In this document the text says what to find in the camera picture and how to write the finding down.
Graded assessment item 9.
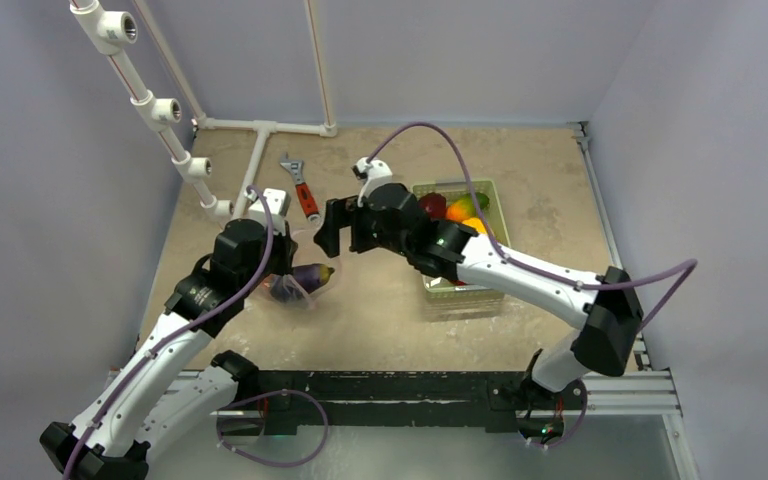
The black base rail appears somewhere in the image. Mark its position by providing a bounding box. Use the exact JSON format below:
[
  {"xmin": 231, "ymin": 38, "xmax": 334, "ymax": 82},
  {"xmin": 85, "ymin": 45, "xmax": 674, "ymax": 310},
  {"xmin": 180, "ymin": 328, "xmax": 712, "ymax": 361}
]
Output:
[{"xmin": 224, "ymin": 370, "xmax": 586, "ymax": 439}]

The orange green mango toy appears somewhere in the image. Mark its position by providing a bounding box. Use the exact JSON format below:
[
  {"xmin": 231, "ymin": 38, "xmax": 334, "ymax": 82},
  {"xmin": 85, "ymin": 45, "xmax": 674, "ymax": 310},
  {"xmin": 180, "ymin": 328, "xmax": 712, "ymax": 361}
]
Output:
[{"xmin": 445, "ymin": 192, "xmax": 490, "ymax": 223}]

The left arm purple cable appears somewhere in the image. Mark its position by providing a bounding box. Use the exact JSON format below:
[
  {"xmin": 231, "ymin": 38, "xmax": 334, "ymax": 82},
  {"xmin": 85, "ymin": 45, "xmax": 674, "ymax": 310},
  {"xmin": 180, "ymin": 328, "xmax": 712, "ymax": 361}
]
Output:
[{"xmin": 62, "ymin": 186, "xmax": 330, "ymax": 480}]

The green perforated basket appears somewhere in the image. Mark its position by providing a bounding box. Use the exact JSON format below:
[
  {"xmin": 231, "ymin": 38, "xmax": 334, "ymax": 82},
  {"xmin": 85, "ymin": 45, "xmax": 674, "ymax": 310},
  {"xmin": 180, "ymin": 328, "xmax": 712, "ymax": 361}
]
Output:
[{"xmin": 420, "ymin": 179, "xmax": 511, "ymax": 322}]

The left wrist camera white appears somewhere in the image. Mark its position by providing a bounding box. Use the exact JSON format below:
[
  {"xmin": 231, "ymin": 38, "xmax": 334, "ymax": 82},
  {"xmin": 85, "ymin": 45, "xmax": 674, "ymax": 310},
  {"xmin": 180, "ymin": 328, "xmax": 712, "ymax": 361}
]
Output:
[{"xmin": 245, "ymin": 185, "xmax": 290, "ymax": 236}]

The yellow lemon toy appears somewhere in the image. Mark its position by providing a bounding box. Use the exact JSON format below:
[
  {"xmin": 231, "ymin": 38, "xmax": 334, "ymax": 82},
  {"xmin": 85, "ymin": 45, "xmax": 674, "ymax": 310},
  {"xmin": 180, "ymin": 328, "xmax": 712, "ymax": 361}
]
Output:
[{"xmin": 462, "ymin": 217, "xmax": 488, "ymax": 235}]

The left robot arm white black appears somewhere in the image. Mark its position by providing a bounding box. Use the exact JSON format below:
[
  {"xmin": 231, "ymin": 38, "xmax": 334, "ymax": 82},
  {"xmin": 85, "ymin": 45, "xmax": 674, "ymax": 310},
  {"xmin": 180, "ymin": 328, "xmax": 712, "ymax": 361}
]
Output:
[{"xmin": 40, "ymin": 218, "xmax": 297, "ymax": 479}]

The purple eggplant toy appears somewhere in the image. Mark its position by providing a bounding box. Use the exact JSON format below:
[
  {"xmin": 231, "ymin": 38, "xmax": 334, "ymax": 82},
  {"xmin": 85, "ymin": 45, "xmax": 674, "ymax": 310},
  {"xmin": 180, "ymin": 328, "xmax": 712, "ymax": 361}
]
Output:
[{"xmin": 269, "ymin": 263, "xmax": 336, "ymax": 304}]

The clear zip top bag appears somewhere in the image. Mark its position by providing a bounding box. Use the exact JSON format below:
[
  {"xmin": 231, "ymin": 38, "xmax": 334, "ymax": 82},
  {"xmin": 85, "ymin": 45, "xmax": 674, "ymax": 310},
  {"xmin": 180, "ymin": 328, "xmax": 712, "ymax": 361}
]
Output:
[{"xmin": 258, "ymin": 228, "xmax": 346, "ymax": 313}]

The aluminium frame rail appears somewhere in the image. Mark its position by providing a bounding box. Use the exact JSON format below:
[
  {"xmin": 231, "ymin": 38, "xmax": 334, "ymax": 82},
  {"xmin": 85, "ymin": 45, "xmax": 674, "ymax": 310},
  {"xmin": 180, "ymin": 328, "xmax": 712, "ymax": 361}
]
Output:
[{"xmin": 568, "ymin": 122, "xmax": 699, "ymax": 479}]

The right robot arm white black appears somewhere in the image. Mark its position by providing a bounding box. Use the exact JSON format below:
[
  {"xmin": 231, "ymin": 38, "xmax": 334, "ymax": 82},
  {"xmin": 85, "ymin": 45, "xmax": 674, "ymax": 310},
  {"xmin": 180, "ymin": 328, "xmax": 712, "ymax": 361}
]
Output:
[{"xmin": 314, "ymin": 183, "xmax": 642, "ymax": 407}]

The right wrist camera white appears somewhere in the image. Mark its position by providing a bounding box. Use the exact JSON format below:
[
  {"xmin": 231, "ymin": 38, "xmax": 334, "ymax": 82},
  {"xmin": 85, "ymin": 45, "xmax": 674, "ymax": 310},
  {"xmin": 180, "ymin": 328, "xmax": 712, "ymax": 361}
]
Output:
[{"xmin": 352, "ymin": 157, "xmax": 393, "ymax": 207}]

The dark red apple toy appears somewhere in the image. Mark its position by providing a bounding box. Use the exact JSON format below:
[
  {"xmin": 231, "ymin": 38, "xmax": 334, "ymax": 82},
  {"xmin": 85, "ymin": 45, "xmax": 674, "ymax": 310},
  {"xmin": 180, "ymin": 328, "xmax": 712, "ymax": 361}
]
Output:
[{"xmin": 418, "ymin": 192, "xmax": 448, "ymax": 220}]

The white pvc pipe frame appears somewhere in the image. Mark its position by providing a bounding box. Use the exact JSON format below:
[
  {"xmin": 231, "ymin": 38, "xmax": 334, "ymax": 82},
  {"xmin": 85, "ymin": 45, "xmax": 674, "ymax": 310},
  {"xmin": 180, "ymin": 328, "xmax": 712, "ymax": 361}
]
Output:
[{"xmin": 69, "ymin": 1, "xmax": 338, "ymax": 222}]

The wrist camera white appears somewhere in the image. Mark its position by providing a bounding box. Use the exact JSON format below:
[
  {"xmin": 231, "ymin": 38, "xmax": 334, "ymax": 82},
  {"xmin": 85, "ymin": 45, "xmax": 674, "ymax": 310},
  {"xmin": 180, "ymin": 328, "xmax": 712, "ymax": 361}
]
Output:
[
  {"xmin": 352, "ymin": 157, "xmax": 393, "ymax": 207},
  {"xmin": 245, "ymin": 185, "xmax": 290, "ymax": 236}
]

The red handled adjustable wrench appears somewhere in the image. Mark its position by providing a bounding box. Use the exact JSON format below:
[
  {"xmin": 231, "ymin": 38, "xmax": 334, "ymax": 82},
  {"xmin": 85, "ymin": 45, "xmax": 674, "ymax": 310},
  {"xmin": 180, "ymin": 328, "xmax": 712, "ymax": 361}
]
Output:
[{"xmin": 279, "ymin": 153, "xmax": 321, "ymax": 223}]

